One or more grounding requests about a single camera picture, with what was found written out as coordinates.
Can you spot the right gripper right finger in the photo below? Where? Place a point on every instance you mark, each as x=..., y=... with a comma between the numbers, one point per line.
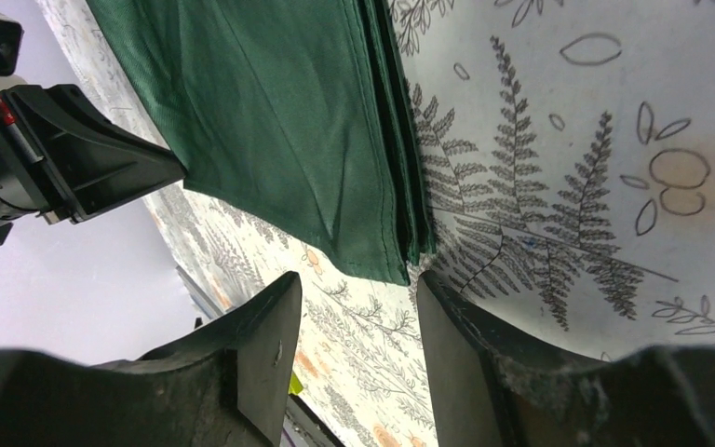
x=492, y=384

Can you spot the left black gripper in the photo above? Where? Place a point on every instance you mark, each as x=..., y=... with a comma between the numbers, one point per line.
x=59, y=154

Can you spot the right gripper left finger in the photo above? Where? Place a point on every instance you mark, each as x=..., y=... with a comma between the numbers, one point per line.
x=224, y=384

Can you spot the dark green cloth napkin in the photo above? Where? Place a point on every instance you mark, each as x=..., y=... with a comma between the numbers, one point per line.
x=297, y=112

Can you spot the floral patterned table mat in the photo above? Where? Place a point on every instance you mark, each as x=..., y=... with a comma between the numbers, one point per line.
x=568, y=154

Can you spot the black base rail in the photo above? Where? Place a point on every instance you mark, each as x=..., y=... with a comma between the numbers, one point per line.
x=303, y=428

